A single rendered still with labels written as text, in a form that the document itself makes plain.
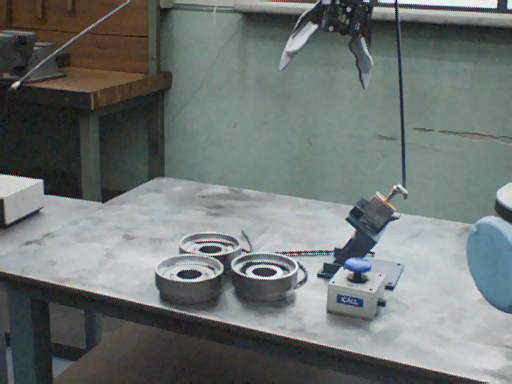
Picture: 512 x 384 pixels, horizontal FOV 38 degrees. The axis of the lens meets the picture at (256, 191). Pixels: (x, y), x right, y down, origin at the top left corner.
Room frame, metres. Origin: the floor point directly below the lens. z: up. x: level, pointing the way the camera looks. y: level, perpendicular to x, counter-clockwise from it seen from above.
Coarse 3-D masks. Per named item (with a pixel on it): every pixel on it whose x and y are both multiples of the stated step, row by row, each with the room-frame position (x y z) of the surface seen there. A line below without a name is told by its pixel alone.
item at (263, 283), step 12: (240, 264) 1.09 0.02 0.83; (264, 264) 1.09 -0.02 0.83; (288, 264) 1.09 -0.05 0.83; (240, 276) 1.02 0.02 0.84; (252, 276) 1.04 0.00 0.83; (264, 276) 1.08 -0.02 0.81; (276, 276) 1.04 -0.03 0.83; (288, 276) 1.02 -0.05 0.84; (240, 288) 1.02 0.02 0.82; (252, 288) 1.01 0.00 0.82; (264, 288) 1.01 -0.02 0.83; (276, 288) 1.01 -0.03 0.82; (288, 288) 1.02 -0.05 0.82; (264, 300) 1.01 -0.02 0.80
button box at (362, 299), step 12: (336, 276) 1.02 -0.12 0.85; (348, 276) 1.01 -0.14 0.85; (372, 276) 1.02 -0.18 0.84; (384, 276) 1.02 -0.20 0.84; (336, 288) 0.98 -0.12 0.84; (348, 288) 0.98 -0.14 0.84; (360, 288) 0.98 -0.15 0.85; (372, 288) 0.98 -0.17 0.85; (336, 300) 0.98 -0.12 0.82; (348, 300) 0.98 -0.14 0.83; (360, 300) 0.97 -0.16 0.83; (372, 300) 0.96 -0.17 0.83; (384, 300) 0.99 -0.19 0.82; (336, 312) 0.98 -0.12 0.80; (348, 312) 0.98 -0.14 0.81; (360, 312) 0.97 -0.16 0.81; (372, 312) 0.96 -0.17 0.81
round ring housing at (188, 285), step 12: (156, 264) 1.05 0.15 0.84; (168, 264) 1.08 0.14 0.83; (180, 264) 1.08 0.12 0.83; (192, 264) 1.08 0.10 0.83; (204, 264) 1.08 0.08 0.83; (216, 264) 1.07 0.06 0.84; (156, 276) 1.02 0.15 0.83; (180, 276) 1.06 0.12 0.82; (192, 276) 1.06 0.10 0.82; (204, 276) 1.04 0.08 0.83; (216, 276) 1.01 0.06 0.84; (168, 288) 1.00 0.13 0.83; (180, 288) 0.99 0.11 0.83; (192, 288) 0.99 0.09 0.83; (204, 288) 1.00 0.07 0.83; (216, 288) 1.01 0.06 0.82; (168, 300) 1.01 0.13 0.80; (180, 300) 1.00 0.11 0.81; (192, 300) 1.00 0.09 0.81; (204, 300) 1.01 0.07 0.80
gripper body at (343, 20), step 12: (324, 0) 1.23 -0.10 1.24; (336, 0) 1.20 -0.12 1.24; (348, 0) 1.19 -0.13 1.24; (360, 0) 1.19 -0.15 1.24; (324, 12) 1.24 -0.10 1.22; (336, 12) 1.19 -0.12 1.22; (348, 12) 1.20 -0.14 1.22; (360, 12) 1.19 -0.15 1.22; (372, 12) 1.19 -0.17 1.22; (324, 24) 1.18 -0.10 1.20; (336, 24) 1.19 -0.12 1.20; (348, 24) 1.20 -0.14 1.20; (360, 24) 1.19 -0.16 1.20; (360, 36) 1.20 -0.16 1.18
